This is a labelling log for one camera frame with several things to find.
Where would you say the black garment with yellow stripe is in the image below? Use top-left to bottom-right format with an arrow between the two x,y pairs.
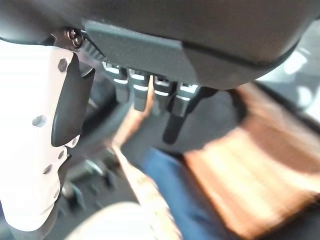
147,84 -> 242,157

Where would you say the blue garment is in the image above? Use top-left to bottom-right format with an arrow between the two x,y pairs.
138,146 -> 227,240

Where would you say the wicker laundry basket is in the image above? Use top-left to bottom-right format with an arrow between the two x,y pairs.
109,74 -> 320,240

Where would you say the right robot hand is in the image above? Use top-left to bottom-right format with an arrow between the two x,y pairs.
0,0 -> 320,232

